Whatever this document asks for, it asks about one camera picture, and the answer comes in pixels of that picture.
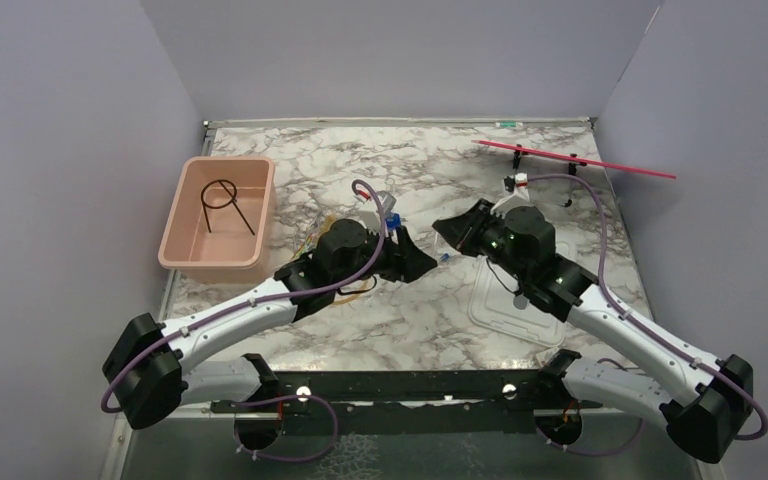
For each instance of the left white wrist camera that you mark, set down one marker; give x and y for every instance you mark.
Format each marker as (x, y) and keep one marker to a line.
(384, 207)

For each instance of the metal scissors forceps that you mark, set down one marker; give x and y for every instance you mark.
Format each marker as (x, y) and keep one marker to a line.
(308, 241)

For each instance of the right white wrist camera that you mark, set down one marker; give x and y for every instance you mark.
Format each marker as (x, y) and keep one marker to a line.
(516, 187)

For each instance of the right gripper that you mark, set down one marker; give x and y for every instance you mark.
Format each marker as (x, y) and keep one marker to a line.
(463, 229)

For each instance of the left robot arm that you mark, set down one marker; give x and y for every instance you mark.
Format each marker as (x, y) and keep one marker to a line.
(150, 367)

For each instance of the clear plastic lid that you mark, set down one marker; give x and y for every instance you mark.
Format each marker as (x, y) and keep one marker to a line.
(494, 306)

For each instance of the pink plastic bin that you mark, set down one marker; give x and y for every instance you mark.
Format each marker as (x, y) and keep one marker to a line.
(230, 254)

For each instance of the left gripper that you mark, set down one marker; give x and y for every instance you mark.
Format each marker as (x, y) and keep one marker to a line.
(404, 260)

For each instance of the blue base graduated cylinder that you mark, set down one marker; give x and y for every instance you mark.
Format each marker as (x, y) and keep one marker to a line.
(390, 183)

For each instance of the amber rubber tubing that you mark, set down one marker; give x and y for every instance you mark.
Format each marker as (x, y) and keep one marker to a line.
(325, 221)

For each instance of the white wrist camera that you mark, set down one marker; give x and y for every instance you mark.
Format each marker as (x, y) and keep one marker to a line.
(384, 207)
(516, 187)

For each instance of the black wire ring stand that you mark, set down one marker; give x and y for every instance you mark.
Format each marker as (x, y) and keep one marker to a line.
(231, 190)

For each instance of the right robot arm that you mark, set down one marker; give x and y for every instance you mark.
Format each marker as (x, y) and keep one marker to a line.
(700, 400)

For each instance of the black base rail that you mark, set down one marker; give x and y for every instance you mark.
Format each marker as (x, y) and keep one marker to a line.
(315, 403)

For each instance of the red-edged glass shelf stand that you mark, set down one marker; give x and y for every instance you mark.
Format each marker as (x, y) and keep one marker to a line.
(573, 161)

